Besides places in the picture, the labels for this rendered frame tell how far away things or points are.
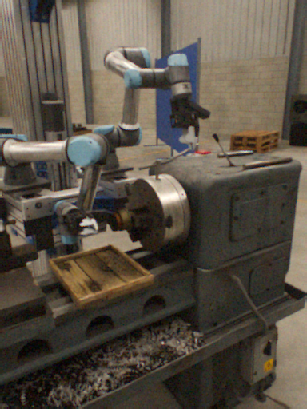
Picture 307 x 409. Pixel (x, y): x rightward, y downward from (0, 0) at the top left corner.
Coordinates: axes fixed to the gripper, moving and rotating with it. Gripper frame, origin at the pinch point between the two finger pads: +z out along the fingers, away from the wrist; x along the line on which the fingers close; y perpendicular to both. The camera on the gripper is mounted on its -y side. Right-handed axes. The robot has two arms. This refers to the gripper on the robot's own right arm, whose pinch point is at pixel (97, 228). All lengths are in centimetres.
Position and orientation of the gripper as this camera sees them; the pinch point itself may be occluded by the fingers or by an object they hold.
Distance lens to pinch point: 135.6
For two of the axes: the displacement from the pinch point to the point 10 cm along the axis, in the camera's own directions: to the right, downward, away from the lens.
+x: -0.4, -9.5, -3.1
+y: -8.5, 2.0, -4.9
